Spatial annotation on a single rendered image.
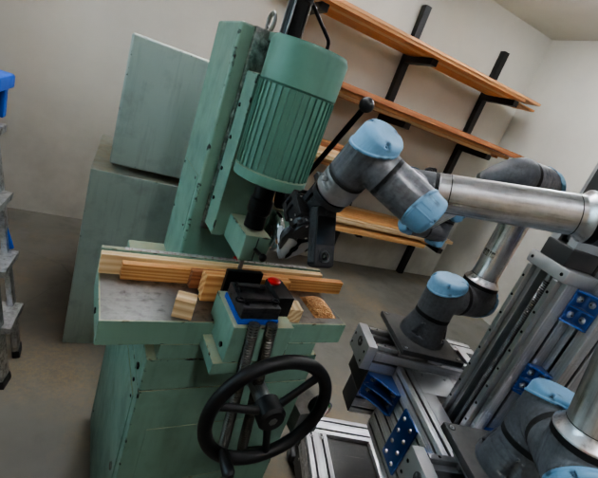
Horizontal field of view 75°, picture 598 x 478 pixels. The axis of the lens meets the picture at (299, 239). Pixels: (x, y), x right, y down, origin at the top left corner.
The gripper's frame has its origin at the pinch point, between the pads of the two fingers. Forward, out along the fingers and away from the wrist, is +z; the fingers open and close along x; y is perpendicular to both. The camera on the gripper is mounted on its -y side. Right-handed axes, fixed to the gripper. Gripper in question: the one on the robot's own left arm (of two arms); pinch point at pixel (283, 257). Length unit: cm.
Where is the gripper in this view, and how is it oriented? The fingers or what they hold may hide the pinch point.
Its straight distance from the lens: 84.2
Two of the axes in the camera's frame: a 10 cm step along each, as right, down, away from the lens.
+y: -2.1, -8.4, 5.1
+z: -5.0, 5.4, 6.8
